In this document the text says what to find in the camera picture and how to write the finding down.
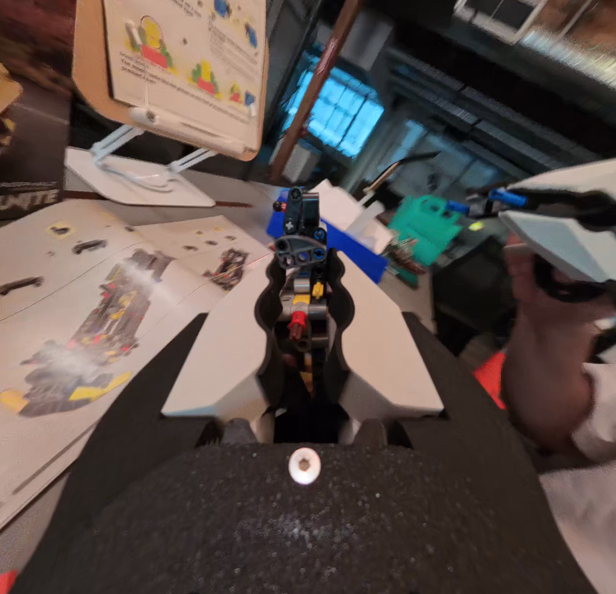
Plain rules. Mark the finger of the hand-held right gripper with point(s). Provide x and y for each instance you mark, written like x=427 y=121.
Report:
x=568 y=180
x=563 y=247

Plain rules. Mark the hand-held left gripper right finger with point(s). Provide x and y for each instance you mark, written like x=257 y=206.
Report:
x=385 y=358

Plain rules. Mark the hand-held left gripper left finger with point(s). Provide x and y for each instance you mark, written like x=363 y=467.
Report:
x=226 y=353

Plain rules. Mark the blue lego pin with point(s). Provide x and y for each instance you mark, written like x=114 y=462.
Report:
x=507 y=197

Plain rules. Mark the lego car chassis model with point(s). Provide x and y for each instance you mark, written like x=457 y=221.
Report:
x=301 y=247

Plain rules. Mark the person's right forearm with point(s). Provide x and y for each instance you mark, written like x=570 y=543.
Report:
x=544 y=392

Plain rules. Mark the lego instruction booklet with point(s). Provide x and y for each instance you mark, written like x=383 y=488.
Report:
x=96 y=291

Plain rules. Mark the dark lego set box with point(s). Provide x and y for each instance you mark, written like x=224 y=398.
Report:
x=29 y=122

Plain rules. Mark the person's right hand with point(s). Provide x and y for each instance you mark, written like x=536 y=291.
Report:
x=522 y=291

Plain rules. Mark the blue plastic bin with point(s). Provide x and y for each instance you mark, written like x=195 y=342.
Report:
x=346 y=247

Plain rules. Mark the teal felt bag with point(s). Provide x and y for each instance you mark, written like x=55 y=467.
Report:
x=423 y=223

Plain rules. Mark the white paper bags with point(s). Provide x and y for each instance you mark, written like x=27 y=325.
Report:
x=346 y=209

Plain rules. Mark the black wooden desk lamp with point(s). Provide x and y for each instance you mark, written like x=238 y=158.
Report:
x=399 y=166

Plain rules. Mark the paned window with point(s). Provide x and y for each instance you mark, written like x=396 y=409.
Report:
x=341 y=113

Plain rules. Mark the printed instruction sheet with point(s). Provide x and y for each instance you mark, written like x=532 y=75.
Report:
x=192 y=50

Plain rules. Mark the wooden post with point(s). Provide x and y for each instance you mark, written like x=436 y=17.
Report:
x=327 y=60

